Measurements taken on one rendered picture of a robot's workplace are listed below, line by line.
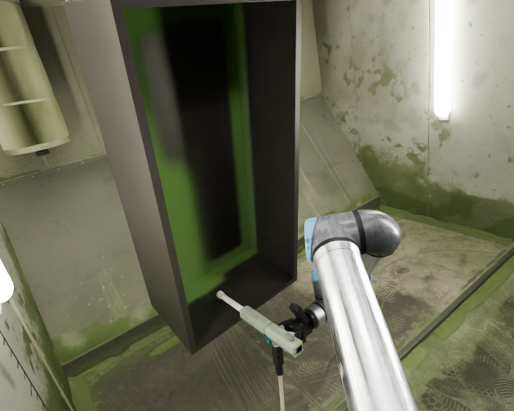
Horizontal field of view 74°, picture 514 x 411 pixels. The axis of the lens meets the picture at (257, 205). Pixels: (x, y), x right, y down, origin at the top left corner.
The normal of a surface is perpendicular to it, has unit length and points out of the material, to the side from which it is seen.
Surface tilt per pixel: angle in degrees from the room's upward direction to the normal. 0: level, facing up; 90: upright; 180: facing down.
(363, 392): 37
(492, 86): 90
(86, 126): 90
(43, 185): 57
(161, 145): 101
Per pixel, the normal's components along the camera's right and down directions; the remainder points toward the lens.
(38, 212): 0.37, -0.32
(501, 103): -0.80, 0.36
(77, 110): 0.56, 0.22
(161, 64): 0.66, 0.36
